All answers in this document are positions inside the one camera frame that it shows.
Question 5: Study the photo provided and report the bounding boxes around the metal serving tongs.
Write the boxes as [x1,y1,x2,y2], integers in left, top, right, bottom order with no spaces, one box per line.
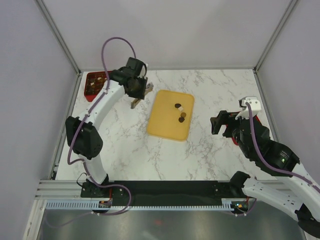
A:
[130,82,154,109]

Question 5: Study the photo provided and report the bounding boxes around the red box lid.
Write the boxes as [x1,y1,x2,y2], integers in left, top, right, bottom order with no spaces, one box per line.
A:
[231,115,262,146]

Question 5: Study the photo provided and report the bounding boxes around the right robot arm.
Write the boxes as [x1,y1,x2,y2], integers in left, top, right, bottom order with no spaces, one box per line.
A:
[210,110,320,238]

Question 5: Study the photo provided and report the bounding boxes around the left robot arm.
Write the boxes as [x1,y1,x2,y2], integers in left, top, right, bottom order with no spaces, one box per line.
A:
[65,57,148,197]

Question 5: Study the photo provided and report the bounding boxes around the dark heart chocolate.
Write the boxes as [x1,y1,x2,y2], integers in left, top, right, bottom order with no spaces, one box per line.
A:
[178,117,185,123]

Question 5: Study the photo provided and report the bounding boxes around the red compartment box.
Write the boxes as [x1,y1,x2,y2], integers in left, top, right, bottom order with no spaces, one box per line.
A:
[84,71,107,103]

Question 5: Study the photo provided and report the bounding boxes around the yellow plastic tray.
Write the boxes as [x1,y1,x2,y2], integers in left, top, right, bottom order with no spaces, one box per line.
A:
[146,89,195,142]

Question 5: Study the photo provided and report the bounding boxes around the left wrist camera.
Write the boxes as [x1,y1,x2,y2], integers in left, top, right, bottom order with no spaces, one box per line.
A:
[139,63,148,78]

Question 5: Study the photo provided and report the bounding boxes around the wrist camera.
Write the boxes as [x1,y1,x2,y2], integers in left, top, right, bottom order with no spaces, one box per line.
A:
[235,96,262,120]
[139,63,148,78]

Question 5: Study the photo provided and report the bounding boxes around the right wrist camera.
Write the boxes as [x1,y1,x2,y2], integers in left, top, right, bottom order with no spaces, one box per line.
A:
[235,96,262,120]

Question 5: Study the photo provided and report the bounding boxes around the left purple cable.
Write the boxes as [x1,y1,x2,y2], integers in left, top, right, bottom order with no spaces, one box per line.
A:
[44,36,137,230]

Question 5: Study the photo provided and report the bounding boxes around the grey slotted cable duct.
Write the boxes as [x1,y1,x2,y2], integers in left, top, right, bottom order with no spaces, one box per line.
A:
[46,198,233,211]

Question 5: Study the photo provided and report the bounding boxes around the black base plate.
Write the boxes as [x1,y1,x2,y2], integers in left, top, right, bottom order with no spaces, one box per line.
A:
[80,180,247,207]

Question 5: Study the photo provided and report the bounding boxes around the left aluminium frame post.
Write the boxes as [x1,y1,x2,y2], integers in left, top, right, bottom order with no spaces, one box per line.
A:
[34,0,81,76]

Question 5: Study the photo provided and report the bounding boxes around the aluminium frame post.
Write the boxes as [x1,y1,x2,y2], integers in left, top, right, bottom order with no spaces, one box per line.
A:
[34,0,81,76]
[253,0,300,74]

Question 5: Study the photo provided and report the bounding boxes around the right aluminium frame post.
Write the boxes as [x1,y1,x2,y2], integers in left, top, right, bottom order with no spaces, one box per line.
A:
[253,0,300,74]

